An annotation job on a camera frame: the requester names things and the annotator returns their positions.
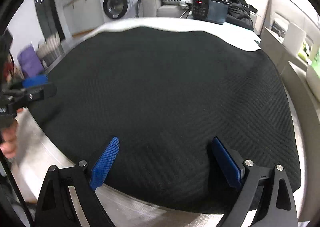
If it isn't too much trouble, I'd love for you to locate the black knit garment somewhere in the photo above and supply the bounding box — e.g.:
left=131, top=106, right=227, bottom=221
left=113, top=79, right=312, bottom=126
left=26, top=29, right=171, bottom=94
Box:
left=29, top=27, right=301, bottom=213

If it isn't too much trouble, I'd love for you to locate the person's left hand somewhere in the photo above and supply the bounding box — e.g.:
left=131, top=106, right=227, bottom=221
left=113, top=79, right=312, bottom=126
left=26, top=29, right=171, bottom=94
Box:
left=1, top=119, right=18, bottom=159

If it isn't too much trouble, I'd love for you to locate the purple storage bin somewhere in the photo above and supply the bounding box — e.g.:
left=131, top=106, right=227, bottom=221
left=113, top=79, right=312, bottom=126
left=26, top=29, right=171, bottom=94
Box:
left=17, top=45, right=44, bottom=78

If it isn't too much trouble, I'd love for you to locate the white washing machine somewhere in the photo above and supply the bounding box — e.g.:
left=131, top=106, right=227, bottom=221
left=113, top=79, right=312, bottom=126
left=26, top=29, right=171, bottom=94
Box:
left=100, top=0, right=136, bottom=23

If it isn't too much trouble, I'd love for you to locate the white plastic basket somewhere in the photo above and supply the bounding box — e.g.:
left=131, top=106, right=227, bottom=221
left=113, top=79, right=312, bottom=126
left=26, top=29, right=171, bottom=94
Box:
left=306, top=65, right=320, bottom=101

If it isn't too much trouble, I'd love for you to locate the grey fabric storage box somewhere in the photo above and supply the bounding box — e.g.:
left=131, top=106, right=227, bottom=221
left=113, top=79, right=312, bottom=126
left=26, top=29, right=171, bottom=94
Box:
left=259, top=28, right=308, bottom=74

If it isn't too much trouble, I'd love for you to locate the beige upholstered headboard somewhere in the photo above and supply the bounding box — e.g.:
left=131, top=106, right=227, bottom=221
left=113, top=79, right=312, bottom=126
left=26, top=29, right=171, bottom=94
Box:
left=260, top=0, right=319, bottom=42

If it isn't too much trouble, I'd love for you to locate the black rice cooker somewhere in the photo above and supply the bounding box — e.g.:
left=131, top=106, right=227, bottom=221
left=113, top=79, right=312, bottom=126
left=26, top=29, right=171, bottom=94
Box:
left=191, top=0, right=229, bottom=25

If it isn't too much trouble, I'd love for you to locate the black jacket pile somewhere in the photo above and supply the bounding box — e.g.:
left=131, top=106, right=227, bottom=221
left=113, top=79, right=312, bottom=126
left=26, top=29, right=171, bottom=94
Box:
left=226, top=0, right=254, bottom=31

